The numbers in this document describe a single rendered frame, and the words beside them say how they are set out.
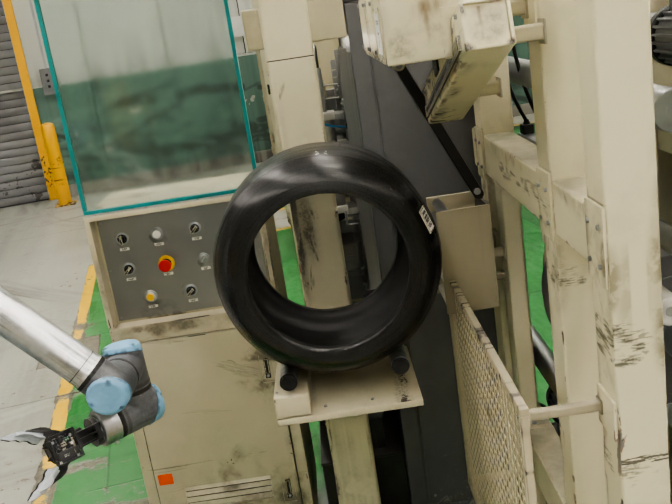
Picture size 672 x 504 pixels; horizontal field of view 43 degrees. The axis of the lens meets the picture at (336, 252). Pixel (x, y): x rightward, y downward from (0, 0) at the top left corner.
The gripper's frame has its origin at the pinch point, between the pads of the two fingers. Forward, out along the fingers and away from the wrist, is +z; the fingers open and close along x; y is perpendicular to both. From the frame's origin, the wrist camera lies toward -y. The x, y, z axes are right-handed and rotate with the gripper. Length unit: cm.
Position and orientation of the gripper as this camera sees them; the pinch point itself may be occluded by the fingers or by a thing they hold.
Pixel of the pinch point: (12, 471)
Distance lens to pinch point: 206.8
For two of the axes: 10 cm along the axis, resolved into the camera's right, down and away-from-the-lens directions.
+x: 4.1, 9.1, -0.1
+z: -7.2, 3.1, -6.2
